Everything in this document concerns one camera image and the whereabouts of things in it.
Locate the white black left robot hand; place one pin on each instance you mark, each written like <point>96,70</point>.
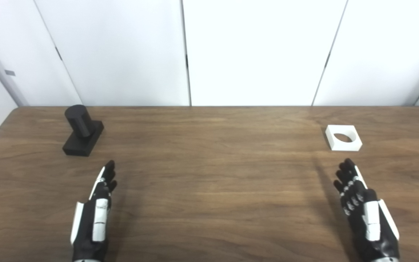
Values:
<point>86,233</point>

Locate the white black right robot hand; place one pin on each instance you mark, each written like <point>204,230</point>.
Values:
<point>371,222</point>

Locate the white square piece with hole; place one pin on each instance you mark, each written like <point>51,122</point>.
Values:
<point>344,145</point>

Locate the black peg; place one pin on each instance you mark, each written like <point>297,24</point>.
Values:
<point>80,136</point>

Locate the grey wall post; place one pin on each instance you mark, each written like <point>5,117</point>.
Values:
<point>13,89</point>

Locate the small grey post label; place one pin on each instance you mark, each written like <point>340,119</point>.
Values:
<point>10,72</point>

